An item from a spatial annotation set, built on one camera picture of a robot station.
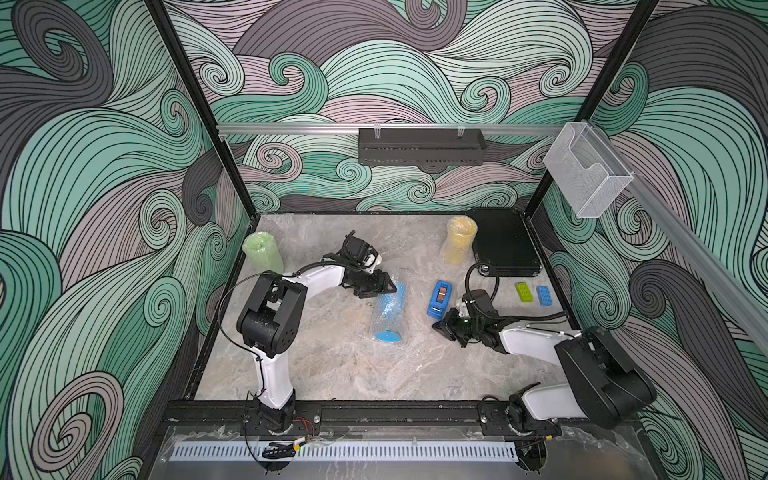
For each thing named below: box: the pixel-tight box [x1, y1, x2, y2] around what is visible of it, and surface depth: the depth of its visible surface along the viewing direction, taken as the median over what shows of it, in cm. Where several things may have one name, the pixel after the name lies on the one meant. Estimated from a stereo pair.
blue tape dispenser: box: [427, 280, 453, 320], surface depth 94 cm
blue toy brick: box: [536, 286, 554, 307], surface depth 97 cm
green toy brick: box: [515, 282, 533, 303], surface depth 99 cm
